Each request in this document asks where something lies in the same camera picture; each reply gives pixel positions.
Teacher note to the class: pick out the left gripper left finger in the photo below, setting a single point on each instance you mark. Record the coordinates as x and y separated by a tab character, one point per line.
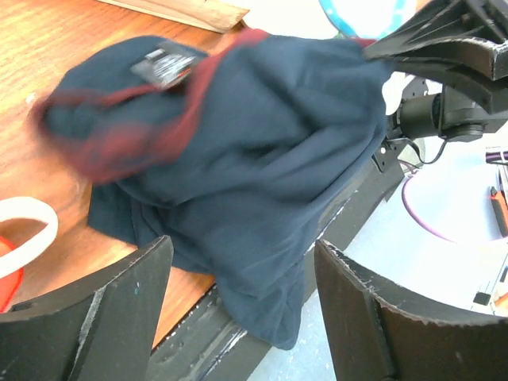
98	328

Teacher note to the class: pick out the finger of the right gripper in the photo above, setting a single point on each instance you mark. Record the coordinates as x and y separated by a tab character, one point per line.
475	67
444	20

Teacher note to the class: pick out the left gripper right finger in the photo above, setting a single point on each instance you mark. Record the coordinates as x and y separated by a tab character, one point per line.
378	330

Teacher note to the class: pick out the navy tank top red trim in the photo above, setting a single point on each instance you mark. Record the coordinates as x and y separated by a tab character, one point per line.
234	156

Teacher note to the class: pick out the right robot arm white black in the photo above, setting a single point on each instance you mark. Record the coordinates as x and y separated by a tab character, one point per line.
449	115

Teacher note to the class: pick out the wooden hanger rack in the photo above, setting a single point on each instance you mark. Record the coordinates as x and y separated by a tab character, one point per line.
215	16

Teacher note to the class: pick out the blue dotted plate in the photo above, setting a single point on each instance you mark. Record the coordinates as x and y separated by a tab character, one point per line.
368	18

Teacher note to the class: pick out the red plastic bin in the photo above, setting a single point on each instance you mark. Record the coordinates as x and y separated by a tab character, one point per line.
12	272

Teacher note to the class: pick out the white garment in bin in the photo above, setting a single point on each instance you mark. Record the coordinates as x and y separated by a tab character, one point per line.
31	209

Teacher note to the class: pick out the red black tool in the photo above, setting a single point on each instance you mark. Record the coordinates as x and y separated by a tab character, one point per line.
499	207

